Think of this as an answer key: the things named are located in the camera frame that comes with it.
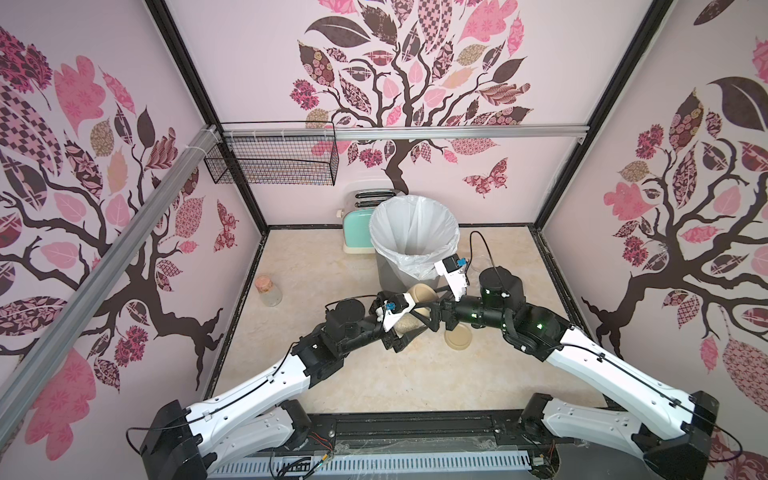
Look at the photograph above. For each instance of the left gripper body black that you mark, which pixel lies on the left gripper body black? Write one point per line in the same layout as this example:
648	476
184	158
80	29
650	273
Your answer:
373	330

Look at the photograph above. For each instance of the aluminium rail left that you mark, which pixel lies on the aluminium rail left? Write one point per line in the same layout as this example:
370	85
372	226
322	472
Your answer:
28	380

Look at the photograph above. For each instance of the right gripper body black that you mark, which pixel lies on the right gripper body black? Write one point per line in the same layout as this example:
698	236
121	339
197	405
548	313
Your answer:
445	311

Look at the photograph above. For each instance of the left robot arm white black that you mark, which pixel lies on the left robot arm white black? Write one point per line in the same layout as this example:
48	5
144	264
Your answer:
263	412

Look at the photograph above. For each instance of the small jar pink lid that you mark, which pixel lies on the small jar pink lid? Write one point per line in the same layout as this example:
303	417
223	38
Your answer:
268	291

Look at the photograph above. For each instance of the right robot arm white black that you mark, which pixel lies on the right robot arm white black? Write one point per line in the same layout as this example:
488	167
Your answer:
669	429

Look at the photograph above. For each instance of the mint green toaster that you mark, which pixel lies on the mint green toaster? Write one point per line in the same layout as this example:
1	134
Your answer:
356	215

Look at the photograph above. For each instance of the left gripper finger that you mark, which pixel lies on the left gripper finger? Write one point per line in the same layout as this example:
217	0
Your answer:
384	298
408	342

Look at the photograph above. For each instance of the glass jar tan lid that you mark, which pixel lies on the glass jar tan lid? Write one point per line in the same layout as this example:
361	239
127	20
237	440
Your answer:
422	294

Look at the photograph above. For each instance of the aluminium rail back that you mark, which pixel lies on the aluminium rail back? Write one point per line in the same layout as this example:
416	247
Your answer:
413	133

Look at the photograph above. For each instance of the white slotted cable duct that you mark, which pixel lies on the white slotted cable duct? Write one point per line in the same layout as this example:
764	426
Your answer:
377	465

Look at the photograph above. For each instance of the black wire basket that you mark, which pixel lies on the black wire basket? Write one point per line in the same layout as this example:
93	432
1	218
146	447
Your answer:
304	153

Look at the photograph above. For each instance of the white trash bag liner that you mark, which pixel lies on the white trash bag liner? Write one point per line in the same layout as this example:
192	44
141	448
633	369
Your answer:
414	232

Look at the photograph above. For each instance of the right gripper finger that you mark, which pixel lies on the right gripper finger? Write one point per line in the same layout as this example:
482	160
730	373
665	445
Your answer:
441	290
430	316

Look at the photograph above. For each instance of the aluminium rail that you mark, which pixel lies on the aluminium rail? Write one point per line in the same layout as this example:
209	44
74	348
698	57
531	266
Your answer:
28	380
413	133

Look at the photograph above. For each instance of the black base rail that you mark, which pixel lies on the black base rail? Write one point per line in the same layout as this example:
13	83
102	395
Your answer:
414	429

